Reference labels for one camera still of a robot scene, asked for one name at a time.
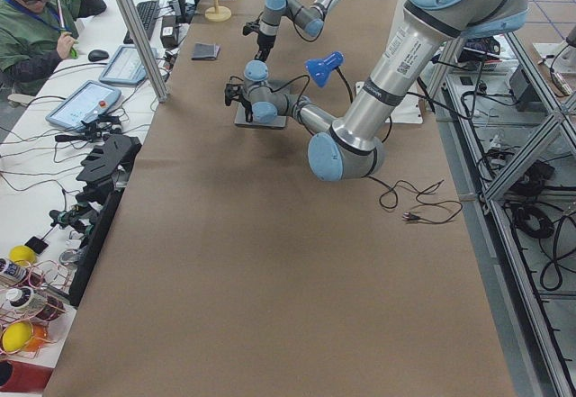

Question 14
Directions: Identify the folded grey cloth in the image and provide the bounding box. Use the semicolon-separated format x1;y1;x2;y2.
191;42;221;60

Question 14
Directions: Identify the upper teach pendant tablet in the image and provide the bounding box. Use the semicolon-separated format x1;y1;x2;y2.
98;44;147;86

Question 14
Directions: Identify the teach pendant tablet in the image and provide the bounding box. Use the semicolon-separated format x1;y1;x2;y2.
45;80;122;131
98;44;147;86

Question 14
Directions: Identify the black keyboard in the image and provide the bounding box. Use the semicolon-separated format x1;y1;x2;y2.
136;0;160;40

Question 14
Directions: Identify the black computer mouse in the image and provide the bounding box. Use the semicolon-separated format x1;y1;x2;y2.
87;49;110;62

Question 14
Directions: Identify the lower teach pendant tablet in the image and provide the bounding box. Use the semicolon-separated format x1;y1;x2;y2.
45;80;122;131

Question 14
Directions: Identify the black tool stand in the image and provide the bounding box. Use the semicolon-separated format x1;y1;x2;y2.
76;134;142;187

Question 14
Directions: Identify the person in green shirt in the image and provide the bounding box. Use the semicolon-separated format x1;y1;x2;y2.
1;0;107;95

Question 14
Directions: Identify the yellow ball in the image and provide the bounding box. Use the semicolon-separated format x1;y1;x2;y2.
1;321;33;353

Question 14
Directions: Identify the aluminium frame post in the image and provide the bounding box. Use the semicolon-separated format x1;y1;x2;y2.
116;0;168;104

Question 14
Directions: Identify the loose black cable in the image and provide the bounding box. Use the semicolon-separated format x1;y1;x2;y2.
366;175;464;226

